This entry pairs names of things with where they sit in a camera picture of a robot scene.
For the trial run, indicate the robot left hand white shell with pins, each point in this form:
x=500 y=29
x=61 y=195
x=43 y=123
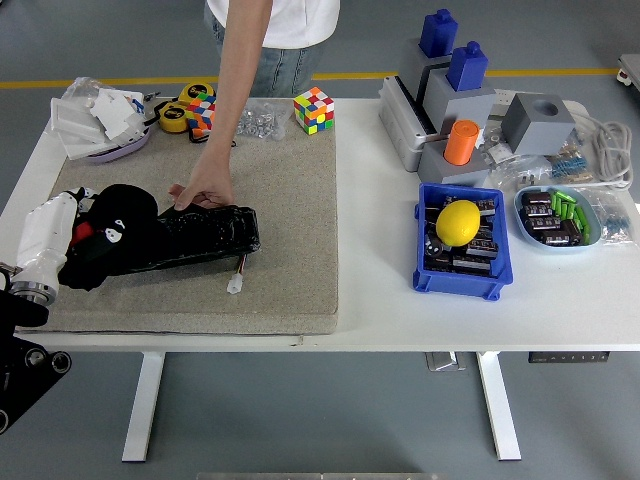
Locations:
x=45 y=235

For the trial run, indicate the person's right hand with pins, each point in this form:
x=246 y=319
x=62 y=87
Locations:
x=212 y=182

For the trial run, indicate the black glossy panel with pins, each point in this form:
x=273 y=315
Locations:
x=215 y=235

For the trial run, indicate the black rag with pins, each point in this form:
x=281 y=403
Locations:
x=125 y=200

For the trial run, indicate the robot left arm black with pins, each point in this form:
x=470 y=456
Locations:
x=20 y=380

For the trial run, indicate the person's right forearm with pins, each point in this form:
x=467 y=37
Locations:
x=235 y=75

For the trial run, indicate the black desk control panel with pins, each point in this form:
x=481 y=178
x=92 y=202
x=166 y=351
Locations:
x=570 y=357

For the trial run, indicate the twisted multicolour puzzle cube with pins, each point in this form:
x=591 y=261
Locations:
x=201 y=116

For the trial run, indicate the yellow tape measure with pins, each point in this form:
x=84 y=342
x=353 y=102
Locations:
x=195 y=91
x=172 y=117

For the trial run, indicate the clear bag of metal nuts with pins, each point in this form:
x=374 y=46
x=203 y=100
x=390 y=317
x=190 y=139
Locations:
x=260 y=122

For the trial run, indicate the grey-brown mat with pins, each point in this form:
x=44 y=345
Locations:
x=290 y=225

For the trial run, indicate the purple tray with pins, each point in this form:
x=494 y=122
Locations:
x=125 y=150

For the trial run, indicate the white flat plate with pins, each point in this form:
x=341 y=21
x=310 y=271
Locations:
x=82 y=149

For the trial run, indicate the small blue clip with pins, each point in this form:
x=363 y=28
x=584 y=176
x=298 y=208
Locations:
x=137 y=105

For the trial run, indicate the squared multicolour puzzle cube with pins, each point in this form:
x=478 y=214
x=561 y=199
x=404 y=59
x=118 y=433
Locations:
x=314 y=111

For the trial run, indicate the empty clear plastic bag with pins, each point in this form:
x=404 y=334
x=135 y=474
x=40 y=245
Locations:
x=82 y=87

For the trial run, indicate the person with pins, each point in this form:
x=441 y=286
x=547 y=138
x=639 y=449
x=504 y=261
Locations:
x=300 y=20

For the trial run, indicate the grey junction box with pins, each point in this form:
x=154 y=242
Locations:
x=400 y=130

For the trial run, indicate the white table leg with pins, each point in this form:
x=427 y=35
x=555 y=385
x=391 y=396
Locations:
x=142 y=405
x=497 y=405

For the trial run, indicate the tall grey block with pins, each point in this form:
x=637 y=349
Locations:
x=412 y=65

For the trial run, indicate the low grey block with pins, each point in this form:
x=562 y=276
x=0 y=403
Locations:
x=450 y=175

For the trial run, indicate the yellow lemon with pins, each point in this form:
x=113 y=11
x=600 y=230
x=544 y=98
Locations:
x=457 y=222

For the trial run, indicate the orange cylinder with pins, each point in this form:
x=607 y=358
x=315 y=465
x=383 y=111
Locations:
x=461 y=142

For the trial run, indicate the blue plastic bin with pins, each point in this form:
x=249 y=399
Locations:
x=460 y=287

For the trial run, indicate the blue peg block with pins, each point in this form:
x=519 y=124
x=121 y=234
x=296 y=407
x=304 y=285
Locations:
x=439 y=32
x=467 y=67

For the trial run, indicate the clear bag of small parts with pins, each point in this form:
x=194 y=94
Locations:
x=515 y=172

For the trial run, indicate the grey block with round hole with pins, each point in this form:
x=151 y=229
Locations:
x=540 y=132

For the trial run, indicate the green battery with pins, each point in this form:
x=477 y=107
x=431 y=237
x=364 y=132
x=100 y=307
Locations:
x=555 y=205
x=570 y=210
x=565 y=194
x=563 y=209
x=580 y=216
x=586 y=234

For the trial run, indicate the light blue dish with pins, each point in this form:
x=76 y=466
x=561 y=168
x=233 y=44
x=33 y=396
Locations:
x=555 y=248

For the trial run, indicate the clear bag of blue resistors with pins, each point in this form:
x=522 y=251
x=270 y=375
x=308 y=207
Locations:
x=570 y=167
x=612 y=220

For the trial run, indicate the white switch cover plate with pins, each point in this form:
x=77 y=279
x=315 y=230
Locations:
x=70 y=117

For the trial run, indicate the grey metal bracket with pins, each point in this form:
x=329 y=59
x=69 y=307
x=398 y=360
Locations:
x=442 y=361

